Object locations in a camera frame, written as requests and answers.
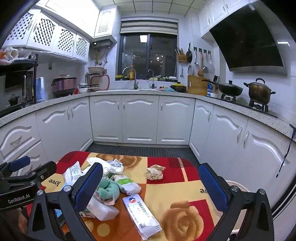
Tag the black shelf rack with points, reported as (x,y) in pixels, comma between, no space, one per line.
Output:
(35,78)

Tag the copper rice cooker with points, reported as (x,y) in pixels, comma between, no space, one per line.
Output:
(63,87)

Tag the yellow bottle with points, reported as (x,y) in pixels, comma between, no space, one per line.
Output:
(131,74)

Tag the black gas stove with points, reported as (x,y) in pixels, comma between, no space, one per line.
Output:
(256,106)

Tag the yellow lidded casserole pot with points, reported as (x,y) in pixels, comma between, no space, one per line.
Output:
(178,88)

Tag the small steel faucet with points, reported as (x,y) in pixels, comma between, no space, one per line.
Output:
(152,84)

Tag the plain white pack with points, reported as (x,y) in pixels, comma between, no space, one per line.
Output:
(104,210)

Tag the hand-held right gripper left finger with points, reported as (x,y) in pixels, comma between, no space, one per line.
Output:
(89,185)

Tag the white panel wall cabinets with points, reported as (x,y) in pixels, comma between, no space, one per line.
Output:
(217,14)

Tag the white printed packet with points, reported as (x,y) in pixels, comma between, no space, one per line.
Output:
(72,173)

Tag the black range hood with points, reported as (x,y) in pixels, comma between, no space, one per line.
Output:
(247,44)

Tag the blue white kettle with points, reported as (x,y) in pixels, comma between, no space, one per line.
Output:
(40,90)

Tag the bamboo knife holder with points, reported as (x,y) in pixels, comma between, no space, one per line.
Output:
(182,58)

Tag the white bowl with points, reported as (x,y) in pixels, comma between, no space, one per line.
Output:
(83,89)

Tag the black wok with lid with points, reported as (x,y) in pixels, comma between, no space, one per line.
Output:
(230,89)

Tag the blue white carton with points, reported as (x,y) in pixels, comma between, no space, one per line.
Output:
(211,89)

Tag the black dish rack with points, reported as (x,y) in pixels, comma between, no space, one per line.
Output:
(92,87)

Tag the brass stock pot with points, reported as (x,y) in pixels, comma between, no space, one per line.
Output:
(259,92)

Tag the steel spatula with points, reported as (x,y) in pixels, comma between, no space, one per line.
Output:
(204,69)

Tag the tall steel faucet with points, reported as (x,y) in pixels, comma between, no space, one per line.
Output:
(136,85)

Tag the small green white box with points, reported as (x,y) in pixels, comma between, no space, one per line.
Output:
(86,213)

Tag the black phone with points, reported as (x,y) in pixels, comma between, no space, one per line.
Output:
(292,127)

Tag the white round bin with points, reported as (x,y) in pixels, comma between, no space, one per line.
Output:
(241,185)

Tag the teal green cloth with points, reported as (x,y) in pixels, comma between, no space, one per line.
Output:
(106,187)

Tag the green vegetables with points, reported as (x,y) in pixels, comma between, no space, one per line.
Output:
(159,78)

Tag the small black teapot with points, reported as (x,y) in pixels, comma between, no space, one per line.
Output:
(13,100)

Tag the white water heater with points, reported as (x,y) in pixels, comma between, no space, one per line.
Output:
(101,43)

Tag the steel ladle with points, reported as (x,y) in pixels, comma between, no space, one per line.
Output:
(196,62)

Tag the wooden cutting board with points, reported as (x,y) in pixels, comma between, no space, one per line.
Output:
(195,85)

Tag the steel mesh strainer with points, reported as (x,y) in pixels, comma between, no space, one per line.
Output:
(211,67)

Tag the white plastic wrapper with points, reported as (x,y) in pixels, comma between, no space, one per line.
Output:
(104,163)

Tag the white plastic bags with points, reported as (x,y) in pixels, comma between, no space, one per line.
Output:
(10,53)

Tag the wooden spatula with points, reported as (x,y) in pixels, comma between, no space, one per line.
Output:
(200,72)

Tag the white louvred cabinet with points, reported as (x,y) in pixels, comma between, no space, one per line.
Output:
(104,22)

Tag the white lattice wall cabinet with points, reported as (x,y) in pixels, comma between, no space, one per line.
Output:
(64,41)

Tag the brown paper tissue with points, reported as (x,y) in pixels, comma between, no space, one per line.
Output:
(154,172)

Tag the dark window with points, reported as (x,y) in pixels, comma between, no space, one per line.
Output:
(138,55)

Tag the red yellow printed blanket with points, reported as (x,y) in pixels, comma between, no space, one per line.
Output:
(175,185)

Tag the black hanging pan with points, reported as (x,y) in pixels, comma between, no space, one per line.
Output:
(189,55)

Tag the striped roller blind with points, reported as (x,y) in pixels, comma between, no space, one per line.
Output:
(149,26)

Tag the black ribbed floor mat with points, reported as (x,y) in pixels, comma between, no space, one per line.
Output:
(138,150)

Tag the row of white lower cabinets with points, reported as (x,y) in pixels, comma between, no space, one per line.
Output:
(138,120)

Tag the black knife block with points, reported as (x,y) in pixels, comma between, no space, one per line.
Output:
(216,80)

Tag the beige clay pot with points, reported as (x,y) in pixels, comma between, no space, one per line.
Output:
(96,70)

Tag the white green packet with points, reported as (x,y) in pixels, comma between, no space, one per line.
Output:
(127,184)

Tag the steel peeler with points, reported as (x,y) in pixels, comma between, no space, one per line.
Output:
(182,74)

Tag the long white logo box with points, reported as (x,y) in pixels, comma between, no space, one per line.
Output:
(141,215)

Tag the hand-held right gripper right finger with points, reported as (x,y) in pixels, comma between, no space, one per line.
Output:
(212,187)

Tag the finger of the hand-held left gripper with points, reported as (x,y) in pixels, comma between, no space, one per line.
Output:
(20,163)
(45,169)

